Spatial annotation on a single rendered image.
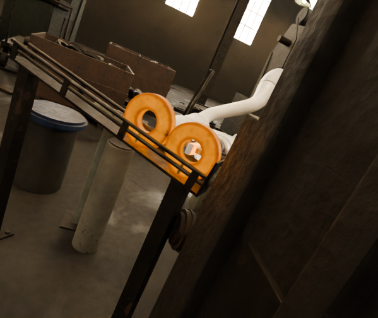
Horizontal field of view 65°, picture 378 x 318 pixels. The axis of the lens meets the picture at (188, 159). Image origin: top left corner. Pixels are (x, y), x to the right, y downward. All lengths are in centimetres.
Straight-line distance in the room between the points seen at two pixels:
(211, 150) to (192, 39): 1199
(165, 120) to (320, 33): 50
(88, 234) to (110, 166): 33
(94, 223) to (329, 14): 115
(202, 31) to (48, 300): 1210
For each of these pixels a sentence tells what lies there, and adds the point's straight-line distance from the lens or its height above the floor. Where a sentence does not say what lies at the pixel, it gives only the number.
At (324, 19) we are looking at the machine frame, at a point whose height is 102.
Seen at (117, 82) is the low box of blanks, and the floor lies 49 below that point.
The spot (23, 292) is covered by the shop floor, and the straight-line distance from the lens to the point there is 125.
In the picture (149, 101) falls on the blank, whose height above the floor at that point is 78.
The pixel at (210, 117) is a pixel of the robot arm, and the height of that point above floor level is 75.
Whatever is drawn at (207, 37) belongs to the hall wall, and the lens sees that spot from 1283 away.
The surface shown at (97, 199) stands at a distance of 128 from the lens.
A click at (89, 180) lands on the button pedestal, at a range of 145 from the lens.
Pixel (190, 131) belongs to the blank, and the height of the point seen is 76.
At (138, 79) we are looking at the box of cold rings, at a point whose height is 43.
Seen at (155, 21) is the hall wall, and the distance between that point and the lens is 1257.
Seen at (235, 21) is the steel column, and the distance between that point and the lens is 898.
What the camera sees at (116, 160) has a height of 46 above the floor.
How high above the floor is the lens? 91
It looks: 16 degrees down
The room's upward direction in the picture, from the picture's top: 24 degrees clockwise
